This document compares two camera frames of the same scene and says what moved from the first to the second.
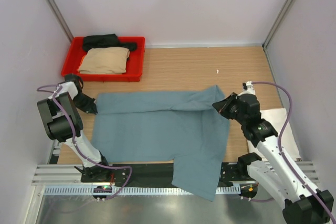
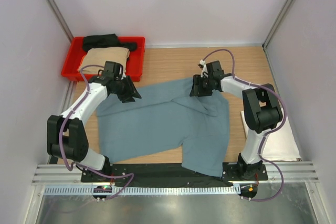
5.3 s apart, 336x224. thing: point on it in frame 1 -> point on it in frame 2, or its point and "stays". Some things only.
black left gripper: x=90 y=108 -> x=131 y=92
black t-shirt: x=106 y=40 stays
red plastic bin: x=135 y=65 stays
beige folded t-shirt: x=108 y=60 stays
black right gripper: x=223 y=106 -> x=197 y=81
